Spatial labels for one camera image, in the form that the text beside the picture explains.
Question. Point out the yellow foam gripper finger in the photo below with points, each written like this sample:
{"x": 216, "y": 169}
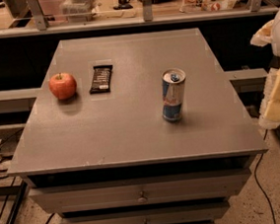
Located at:
{"x": 270, "y": 105}
{"x": 263, "y": 36}

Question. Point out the red bull can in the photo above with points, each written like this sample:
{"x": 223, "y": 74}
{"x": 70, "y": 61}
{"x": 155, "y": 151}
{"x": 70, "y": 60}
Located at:
{"x": 173, "y": 82}

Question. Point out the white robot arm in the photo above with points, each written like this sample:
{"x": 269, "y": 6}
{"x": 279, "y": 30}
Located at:
{"x": 275, "y": 45}

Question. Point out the grey drawer cabinet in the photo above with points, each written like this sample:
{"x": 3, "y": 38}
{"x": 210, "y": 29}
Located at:
{"x": 122, "y": 135}

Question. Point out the dark chocolate bar wrapper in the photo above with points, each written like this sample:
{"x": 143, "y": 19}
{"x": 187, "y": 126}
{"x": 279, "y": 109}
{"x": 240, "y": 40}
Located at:
{"x": 101, "y": 79}

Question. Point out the clear plastic container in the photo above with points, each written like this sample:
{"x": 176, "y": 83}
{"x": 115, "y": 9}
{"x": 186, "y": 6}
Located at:
{"x": 78, "y": 10}

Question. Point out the red apple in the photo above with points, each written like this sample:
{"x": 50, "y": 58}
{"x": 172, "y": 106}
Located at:
{"x": 63, "y": 86}

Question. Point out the drawer with knob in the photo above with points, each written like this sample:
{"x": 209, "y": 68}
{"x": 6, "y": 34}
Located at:
{"x": 177, "y": 188}
{"x": 169, "y": 215}

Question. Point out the top drawer with knob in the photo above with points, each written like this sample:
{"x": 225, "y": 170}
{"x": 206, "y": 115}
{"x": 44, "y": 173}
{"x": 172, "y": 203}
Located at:
{"x": 177, "y": 188}

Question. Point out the black metal stand leg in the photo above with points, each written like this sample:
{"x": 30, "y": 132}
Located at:
{"x": 18, "y": 192}

